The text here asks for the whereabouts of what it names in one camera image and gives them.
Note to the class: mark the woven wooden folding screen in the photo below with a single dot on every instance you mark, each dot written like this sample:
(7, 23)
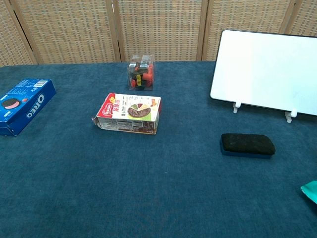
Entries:
(74, 29)

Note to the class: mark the white plastic whiteboard stand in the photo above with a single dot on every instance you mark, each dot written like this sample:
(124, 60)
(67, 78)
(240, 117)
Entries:
(290, 116)

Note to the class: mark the blue table cloth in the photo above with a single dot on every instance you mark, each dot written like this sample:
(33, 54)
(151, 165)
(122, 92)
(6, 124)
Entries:
(158, 173)

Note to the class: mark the black blue whiteboard eraser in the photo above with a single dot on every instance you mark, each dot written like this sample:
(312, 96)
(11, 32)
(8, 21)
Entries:
(247, 143)

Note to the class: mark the teal object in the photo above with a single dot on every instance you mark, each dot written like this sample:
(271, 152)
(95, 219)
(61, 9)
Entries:
(310, 191)

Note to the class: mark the blue Oreo cookie box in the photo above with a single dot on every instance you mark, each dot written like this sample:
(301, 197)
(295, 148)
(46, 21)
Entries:
(24, 104)

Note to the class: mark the white magnetic whiteboard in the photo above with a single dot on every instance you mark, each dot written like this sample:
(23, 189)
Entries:
(265, 72)

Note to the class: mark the clear box of clips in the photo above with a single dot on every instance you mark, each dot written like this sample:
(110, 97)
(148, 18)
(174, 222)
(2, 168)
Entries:
(141, 73)

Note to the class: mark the red white snack carton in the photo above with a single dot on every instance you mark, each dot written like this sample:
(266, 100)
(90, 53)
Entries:
(131, 114)

